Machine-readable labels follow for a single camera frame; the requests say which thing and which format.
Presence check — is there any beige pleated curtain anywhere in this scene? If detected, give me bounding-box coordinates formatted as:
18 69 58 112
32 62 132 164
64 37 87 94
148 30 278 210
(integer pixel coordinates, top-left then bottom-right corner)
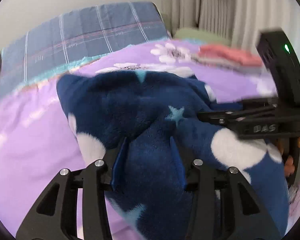
161 0 300 50

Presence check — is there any blue plaid pillow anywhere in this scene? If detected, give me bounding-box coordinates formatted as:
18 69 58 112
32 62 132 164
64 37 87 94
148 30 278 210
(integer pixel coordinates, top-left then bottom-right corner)
0 2 168 90

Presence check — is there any green cushion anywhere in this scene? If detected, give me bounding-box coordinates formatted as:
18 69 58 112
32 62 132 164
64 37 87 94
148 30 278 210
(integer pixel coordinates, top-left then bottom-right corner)
174 27 232 47

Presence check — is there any pink folded cloth stack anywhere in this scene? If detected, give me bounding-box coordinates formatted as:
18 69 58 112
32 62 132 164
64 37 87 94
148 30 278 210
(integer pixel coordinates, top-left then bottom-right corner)
194 44 265 74

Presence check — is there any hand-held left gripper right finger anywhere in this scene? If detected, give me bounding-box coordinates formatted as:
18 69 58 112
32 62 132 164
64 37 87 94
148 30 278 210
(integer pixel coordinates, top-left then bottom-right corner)
169 136 282 240

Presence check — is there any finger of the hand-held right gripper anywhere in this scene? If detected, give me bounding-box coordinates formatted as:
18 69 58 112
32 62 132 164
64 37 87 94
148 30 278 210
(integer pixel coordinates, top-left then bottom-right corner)
236 97 280 111
197 110 278 130

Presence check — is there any purple floral blanket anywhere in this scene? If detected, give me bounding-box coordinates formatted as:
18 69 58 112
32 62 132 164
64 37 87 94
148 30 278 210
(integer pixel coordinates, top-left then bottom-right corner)
0 37 300 240

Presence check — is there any navy star-print fleece garment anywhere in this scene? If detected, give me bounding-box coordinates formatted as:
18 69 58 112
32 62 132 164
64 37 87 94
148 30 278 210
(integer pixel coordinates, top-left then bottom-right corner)
56 70 290 240

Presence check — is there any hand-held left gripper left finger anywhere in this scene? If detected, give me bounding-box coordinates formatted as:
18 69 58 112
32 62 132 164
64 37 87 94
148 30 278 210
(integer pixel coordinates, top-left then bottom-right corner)
15 136 130 240

